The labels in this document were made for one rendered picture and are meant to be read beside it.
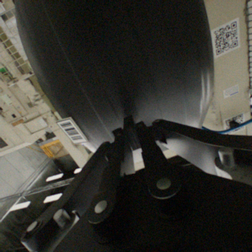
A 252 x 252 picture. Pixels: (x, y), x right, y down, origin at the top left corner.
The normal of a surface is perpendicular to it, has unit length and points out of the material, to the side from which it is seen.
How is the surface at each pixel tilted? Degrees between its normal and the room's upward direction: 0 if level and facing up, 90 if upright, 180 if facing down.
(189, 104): 75
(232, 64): 90
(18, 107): 90
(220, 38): 90
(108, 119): 82
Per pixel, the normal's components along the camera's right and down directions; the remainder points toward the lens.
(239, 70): 0.07, 0.39
